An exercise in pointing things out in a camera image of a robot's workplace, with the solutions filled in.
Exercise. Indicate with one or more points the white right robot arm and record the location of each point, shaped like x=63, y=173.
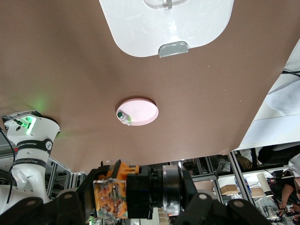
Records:
x=30, y=133

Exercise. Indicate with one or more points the green and clear push-button switch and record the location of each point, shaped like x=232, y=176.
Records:
x=124, y=117

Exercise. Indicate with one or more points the white paper roll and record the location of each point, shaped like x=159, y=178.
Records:
x=263, y=184

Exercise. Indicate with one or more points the brown table cover mat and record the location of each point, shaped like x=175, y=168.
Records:
x=70, y=70

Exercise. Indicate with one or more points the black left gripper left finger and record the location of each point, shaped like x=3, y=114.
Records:
x=47, y=211

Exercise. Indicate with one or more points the person in dark clothes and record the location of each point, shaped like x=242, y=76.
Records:
x=290, y=197

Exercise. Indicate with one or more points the pink round plate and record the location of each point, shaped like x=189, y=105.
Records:
x=143, y=112

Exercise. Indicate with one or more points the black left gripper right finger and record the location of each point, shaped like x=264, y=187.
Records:
x=211, y=211

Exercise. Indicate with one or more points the brown cardboard box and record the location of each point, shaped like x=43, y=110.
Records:
x=228, y=189
x=257, y=192

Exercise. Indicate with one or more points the aluminium frame post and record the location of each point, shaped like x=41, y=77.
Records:
x=70, y=178

